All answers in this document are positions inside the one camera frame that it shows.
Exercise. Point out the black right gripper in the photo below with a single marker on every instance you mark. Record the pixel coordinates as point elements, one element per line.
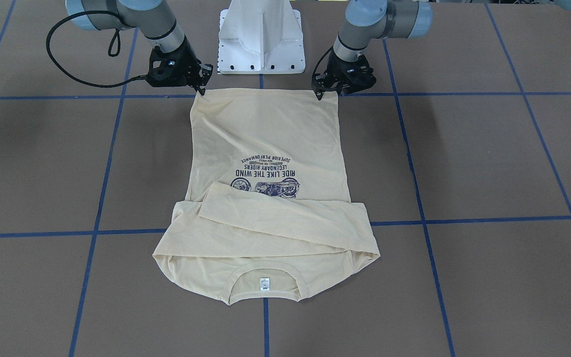
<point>190,61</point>

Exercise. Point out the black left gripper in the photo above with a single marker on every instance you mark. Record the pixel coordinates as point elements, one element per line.
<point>334,63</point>

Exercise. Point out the cream long-sleeve printed shirt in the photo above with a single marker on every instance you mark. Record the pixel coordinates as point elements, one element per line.
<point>267,212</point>

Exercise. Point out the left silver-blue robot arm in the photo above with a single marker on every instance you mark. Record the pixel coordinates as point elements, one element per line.
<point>379,19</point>

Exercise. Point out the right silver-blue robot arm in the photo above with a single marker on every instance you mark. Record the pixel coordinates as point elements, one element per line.
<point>154,18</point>

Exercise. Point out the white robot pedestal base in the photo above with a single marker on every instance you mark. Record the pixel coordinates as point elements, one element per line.
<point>260,37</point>

